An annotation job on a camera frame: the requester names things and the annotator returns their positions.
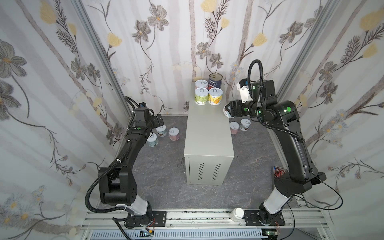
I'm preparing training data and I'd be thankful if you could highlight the teal label can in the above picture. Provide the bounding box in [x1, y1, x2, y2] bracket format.
[147, 133, 159, 147]

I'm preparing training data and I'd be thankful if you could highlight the yellow label can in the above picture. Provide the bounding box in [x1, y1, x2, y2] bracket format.
[208, 88, 223, 106]

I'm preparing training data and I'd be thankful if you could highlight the blue red tomato can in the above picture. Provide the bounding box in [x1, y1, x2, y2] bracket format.
[208, 73, 223, 90]

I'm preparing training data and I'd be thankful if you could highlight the green label can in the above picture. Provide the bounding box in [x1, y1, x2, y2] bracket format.
[194, 88, 209, 106]

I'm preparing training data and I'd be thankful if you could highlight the pink white can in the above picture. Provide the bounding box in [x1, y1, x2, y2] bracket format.
[195, 80, 208, 89]

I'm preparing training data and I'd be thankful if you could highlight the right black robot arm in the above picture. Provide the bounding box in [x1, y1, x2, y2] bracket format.
[224, 60, 327, 226]

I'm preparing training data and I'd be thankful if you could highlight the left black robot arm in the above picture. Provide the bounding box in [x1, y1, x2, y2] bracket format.
[85, 96, 164, 228]

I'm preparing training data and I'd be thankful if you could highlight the dark label can left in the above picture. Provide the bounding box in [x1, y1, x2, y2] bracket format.
[156, 125, 168, 137]

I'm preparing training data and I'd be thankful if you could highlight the white dark can right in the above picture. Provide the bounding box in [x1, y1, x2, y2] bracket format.
[240, 118, 252, 132]

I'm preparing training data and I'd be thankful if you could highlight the pink can right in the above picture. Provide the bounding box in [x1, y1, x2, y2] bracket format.
[230, 122, 240, 135]

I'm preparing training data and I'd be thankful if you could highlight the pink label can left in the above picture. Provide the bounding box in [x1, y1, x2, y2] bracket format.
[169, 127, 180, 141]

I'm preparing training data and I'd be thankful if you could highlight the grey metal cabinet box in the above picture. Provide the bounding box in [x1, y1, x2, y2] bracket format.
[184, 100, 234, 186]

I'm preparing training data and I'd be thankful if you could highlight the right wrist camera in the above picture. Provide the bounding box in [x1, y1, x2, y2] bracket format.
[236, 79, 252, 103]

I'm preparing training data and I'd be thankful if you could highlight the red handled scissors package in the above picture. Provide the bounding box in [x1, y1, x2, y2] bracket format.
[273, 166, 288, 180]

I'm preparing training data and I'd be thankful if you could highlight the aluminium rail frame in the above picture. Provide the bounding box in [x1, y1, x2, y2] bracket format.
[79, 208, 334, 240]

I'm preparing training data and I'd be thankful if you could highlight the white cable duct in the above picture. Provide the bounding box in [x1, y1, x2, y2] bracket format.
[89, 229, 269, 240]

